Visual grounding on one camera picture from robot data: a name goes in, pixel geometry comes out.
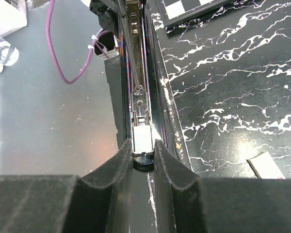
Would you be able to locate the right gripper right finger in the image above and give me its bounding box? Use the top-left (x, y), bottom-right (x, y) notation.
top-left (154, 140), bottom-right (207, 233)

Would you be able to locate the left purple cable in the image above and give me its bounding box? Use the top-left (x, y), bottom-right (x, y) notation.
top-left (45, 0), bottom-right (112, 85)

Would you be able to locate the black white checkerboard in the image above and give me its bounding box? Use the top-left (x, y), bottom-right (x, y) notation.
top-left (156, 0), bottom-right (234, 29)

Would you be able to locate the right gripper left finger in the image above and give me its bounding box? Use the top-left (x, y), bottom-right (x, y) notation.
top-left (63, 139), bottom-right (133, 233)

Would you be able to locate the white staple box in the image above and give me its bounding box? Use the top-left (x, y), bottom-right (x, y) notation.
top-left (247, 152), bottom-right (285, 179)

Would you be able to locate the silver staple strip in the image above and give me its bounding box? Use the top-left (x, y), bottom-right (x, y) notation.
top-left (133, 125), bottom-right (153, 154)

